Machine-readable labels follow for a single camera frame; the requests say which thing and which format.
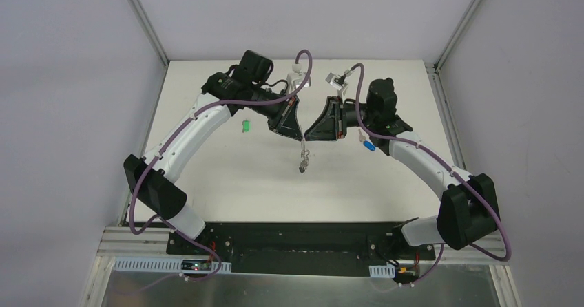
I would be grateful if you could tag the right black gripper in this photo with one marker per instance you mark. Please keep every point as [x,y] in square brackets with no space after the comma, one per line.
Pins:
[340,118]

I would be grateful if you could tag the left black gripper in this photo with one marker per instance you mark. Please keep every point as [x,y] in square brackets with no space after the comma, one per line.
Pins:
[283,113]

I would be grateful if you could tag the keyring with keys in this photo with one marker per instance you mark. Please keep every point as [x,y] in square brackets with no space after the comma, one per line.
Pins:
[304,157]

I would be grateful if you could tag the green tagged key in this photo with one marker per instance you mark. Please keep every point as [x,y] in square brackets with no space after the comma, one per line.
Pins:
[246,126]

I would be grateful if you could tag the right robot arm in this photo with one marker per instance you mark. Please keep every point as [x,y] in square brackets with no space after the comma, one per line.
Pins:
[468,209]

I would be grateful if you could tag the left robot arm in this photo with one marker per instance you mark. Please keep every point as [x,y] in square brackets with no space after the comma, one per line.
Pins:
[151,177]

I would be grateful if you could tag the blue tagged key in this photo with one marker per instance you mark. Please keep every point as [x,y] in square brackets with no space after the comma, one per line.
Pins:
[365,142]

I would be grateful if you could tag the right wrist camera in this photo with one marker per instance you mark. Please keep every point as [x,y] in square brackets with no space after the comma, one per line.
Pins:
[337,81]

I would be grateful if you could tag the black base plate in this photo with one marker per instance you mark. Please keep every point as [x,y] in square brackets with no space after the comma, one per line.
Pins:
[346,249]

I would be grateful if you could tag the aluminium frame rail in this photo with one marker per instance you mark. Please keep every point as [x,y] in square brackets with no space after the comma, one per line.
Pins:
[120,241]

